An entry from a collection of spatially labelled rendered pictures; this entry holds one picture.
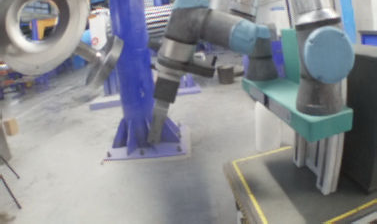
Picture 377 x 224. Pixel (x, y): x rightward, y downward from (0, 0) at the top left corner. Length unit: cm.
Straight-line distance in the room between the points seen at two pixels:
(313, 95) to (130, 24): 180
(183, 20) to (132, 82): 173
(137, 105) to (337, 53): 197
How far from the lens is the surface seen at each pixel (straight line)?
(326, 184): 103
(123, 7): 226
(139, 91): 228
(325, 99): 68
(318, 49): 51
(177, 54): 58
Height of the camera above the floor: 95
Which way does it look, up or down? 14 degrees down
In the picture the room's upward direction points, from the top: 8 degrees counter-clockwise
